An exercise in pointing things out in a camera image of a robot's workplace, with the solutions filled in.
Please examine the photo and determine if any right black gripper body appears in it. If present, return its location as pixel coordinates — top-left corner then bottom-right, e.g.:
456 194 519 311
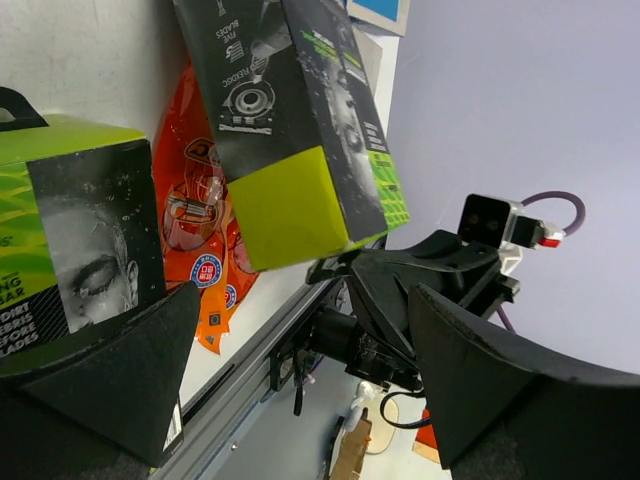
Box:
306 230 520 391

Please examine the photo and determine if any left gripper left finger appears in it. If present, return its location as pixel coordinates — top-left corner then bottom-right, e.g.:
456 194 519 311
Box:
1 282 200 479

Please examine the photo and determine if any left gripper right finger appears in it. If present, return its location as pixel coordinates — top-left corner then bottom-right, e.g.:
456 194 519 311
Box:
418 293 639 479

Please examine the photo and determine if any small black green razor box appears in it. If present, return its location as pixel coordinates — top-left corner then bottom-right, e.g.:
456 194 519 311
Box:
1 88 166 379

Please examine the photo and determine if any tall green black razor box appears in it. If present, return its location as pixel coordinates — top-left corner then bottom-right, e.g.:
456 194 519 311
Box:
175 1 410 271

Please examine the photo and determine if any orange razor bag lower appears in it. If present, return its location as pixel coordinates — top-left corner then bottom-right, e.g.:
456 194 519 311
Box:
195 269 259 355

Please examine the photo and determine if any orange razor bag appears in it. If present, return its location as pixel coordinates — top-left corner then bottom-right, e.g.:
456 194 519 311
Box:
195 269 259 355
153 65 258 310

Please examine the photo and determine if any orange razor bag upper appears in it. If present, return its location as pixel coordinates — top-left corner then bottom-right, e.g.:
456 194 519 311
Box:
153 65 258 310

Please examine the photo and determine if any blue white razor box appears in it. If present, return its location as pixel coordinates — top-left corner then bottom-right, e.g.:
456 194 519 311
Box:
344 0 411 37

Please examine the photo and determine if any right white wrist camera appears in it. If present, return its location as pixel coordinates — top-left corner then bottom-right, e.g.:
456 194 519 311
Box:
457 194 566 275

